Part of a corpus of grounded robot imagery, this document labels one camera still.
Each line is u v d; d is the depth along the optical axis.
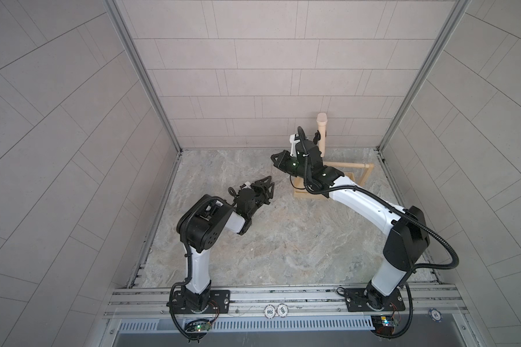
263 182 0.85
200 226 0.51
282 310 0.69
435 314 0.68
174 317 0.66
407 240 0.44
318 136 0.99
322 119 0.93
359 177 0.87
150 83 0.90
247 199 0.72
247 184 0.88
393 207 0.47
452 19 0.73
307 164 0.59
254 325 0.74
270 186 0.89
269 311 0.69
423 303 0.72
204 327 0.65
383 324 0.68
